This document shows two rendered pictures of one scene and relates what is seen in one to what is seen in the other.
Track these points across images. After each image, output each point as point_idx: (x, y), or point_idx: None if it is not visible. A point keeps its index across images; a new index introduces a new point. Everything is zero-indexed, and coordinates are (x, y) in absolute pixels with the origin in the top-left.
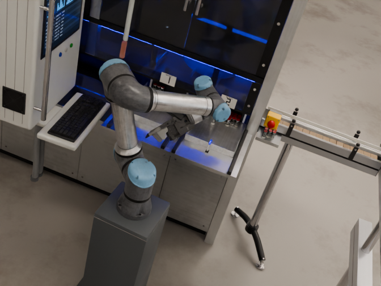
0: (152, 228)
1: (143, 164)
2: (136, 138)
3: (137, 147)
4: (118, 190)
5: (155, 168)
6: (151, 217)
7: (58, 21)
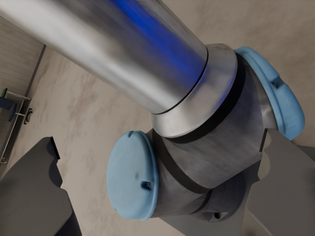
0: (171, 224)
1: (130, 167)
2: (143, 98)
3: (158, 123)
4: None
5: (135, 215)
6: (196, 223)
7: None
